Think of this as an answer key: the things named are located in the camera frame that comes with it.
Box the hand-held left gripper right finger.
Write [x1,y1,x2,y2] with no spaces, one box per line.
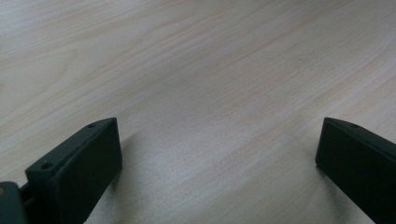
[315,117,396,224]

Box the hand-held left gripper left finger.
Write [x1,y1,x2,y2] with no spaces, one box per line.
[24,117,123,224]

